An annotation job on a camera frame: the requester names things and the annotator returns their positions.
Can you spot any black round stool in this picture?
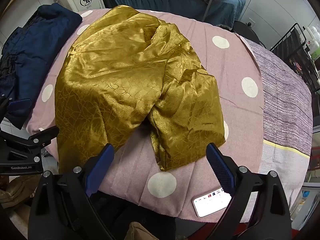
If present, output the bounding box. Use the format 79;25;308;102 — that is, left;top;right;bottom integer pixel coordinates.
232;20;263;48

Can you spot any navy blue jacket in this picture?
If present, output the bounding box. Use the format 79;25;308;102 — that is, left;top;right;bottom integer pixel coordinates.
0;4;83;130

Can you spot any pink polka dot bedsheet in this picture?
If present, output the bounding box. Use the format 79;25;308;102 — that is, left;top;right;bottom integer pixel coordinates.
26;8;266;223

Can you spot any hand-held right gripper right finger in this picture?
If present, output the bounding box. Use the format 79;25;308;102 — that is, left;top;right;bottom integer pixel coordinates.
199;142;292;240

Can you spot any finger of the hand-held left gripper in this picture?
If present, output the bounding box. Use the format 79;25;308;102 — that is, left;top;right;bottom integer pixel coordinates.
0;125;60;155
0;97;32;121

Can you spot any tan crumpled fabric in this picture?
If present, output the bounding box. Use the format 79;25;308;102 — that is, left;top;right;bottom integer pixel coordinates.
0;174;42;209

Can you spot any tan cloth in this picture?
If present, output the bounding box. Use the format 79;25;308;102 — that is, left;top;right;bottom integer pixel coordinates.
127;221;160;240

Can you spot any grey metal pole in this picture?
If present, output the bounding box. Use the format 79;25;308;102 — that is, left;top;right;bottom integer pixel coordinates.
203;0;222;23

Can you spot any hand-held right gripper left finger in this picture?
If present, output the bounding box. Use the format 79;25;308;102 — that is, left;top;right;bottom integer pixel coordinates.
28;143;115;240

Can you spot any white smartphone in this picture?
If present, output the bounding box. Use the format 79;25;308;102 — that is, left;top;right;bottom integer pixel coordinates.
192;187;233;218

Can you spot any purple striped blanket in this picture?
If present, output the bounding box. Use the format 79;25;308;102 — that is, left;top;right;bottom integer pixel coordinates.
239;35;314;198

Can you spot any black metal rack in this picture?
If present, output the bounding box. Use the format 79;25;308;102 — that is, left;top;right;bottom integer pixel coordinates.
269;22;320;107

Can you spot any gold satin coat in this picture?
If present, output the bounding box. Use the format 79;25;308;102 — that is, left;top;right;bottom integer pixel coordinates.
54;4;226;174

